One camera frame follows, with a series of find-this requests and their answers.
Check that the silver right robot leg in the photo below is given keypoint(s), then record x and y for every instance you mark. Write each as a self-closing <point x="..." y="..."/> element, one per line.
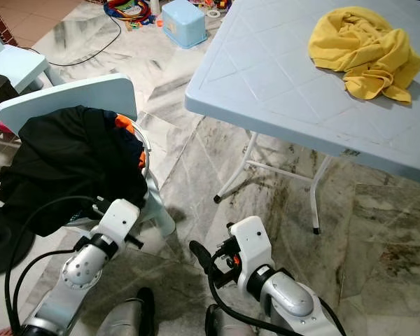
<point x="231" y="323"/>

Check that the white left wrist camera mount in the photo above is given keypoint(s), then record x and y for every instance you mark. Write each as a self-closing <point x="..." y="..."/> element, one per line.
<point x="117" y="221"/>

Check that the light blue plastic basin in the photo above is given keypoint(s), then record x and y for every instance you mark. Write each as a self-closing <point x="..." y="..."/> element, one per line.
<point x="185" y="24"/>

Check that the black round fan base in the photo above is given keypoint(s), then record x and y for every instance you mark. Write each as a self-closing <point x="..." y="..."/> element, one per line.
<point x="3" y="241"/>

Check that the yellow shirt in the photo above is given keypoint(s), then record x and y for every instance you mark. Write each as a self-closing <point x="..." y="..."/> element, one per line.
<point x="367" y="52"/>

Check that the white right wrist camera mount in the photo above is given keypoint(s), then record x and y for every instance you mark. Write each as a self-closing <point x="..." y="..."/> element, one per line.
<point x="252" y="248"/>

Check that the silver robot leg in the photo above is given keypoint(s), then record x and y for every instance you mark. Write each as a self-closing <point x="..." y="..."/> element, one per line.
<point x="126" y="318"/>
<point x="231" y="323"/>

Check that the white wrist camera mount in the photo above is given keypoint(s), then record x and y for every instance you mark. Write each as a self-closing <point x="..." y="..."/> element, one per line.
<point x="252" y="248"/>
<point x="117" y="221"/>

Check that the black garment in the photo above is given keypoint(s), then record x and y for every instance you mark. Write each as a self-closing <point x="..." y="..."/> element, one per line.
<point x="70" y="168"/>

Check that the orange garment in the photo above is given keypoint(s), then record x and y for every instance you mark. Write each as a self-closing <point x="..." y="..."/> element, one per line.
<point x="124" y="124"/>

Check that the colourful toy rings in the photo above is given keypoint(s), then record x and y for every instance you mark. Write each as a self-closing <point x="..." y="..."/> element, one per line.
<point x="129" y="8"/>

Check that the white folding table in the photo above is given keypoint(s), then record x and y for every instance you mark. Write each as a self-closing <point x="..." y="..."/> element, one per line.
<point x="294" y="84"/>

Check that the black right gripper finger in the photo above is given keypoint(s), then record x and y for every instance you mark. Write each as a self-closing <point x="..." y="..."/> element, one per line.
<point x="228" y="233"/>
<point x="204" y="257"/>

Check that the silver left robot leg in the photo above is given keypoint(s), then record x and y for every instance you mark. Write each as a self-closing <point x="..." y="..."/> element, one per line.
<point x="126" y="318"/>

